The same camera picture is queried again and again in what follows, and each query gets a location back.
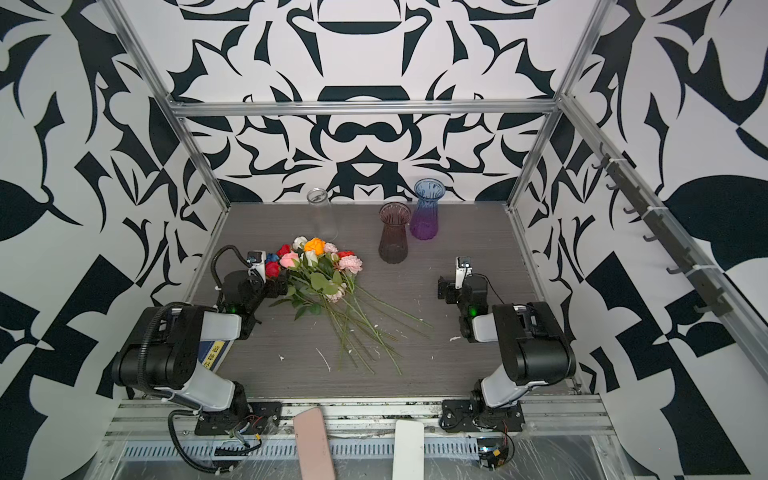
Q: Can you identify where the white rose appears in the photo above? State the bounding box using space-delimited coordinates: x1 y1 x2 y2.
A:
280 237 363 358

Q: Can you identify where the pink spray roses stem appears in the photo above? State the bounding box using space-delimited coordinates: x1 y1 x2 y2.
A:
321 253 431 328

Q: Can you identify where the clear glass vase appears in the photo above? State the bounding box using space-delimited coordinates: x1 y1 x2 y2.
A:
306 188 338 241

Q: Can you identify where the pink rose single stem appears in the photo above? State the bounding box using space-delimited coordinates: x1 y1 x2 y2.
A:
280 252 343 317

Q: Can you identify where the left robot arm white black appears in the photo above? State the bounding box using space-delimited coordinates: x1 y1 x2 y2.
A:
111 262 287 417

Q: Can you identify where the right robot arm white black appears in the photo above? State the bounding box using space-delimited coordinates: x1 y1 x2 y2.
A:
437 275 576 410

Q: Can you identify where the blue purple glass vase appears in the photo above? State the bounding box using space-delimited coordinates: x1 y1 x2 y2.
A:
410 178 446 241

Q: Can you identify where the dark red glass vase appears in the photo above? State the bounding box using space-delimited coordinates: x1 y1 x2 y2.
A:
378 202 411 264

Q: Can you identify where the dark red rose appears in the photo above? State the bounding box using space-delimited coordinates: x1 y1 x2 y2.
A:
265 261 281 279

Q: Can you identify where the blue book yellow label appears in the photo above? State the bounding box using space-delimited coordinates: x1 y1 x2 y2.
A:
198 340 233 372

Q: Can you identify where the orange rose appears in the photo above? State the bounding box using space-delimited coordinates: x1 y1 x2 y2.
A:
303 238 326 256

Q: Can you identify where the small circuit board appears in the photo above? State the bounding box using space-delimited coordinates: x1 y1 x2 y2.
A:
478 437 516 471

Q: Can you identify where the white flat paddle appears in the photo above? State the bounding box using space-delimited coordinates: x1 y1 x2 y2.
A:
392 420 425 480

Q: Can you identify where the pink flat paddle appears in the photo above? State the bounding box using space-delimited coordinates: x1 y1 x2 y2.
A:
293 407 336 480

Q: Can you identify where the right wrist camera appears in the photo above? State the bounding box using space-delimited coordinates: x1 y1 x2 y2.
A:
455 256 472 290

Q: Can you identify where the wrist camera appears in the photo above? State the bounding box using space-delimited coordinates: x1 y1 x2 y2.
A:
455 256 472 290
246 250 267 281

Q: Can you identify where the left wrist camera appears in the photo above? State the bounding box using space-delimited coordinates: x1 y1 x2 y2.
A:
246 250 267 281

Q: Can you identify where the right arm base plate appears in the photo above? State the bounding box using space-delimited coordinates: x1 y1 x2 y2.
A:
438 399 526 433

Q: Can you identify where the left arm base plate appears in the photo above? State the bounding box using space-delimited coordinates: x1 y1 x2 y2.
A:
195 401 283 436

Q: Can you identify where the aluminium frame rail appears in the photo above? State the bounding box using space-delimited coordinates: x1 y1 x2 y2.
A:
169 99 556 118

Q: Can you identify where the wall hook rack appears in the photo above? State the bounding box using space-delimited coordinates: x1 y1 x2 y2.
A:
594 142 734 317

